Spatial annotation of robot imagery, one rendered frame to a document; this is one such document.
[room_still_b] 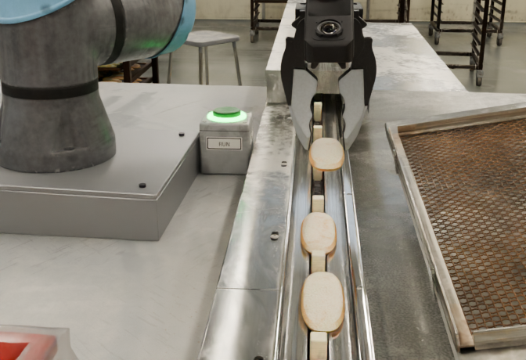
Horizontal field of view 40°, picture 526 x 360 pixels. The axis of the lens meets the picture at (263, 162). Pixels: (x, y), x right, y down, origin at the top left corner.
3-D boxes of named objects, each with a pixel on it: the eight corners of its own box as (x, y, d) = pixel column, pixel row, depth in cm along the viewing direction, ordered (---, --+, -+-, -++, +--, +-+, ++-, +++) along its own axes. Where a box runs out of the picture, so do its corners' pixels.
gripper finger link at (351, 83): (369, 133, 83) (359, 55, 80) (372, 149, 78) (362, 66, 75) (342, 137, 84) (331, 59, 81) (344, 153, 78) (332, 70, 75)
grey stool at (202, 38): (201, 120, 425) (199, 43, 410) (163, 109, 449) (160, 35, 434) (246, 109, 449) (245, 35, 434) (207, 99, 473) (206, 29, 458)
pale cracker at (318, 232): (301, 215, 81) (301, 206, 81) (335, 216, 81) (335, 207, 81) (299, 255, 72) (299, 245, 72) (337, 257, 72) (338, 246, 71)
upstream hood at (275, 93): (290, 12, 242) (290, -13, 239) (344, 13, 241) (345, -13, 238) (264, 112, 124) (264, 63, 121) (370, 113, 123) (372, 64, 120)
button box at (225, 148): (207, 178, 111) (205, 108, 107) (258, 179, 110) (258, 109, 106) (199, 198, 103) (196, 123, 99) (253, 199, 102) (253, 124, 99)
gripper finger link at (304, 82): (309, 137, 84) (323, 59, 81) (309, 153, 78) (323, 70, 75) (282, 132, 84) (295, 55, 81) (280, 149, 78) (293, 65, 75)
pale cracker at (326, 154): (309, 142, 83) (309, 132, 83) (343, 142, 83) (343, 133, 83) (308, 171, 74) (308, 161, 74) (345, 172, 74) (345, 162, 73)
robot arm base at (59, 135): (-33, 165, 88) (-42, 85, 84) (36, 131, 101) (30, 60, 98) (80, 179, 84) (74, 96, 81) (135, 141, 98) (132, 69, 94)
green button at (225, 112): (214, 117, 105) (214, 106, 105) (242, 117, 105) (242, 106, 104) (210, 124, 101) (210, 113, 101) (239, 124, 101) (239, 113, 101)
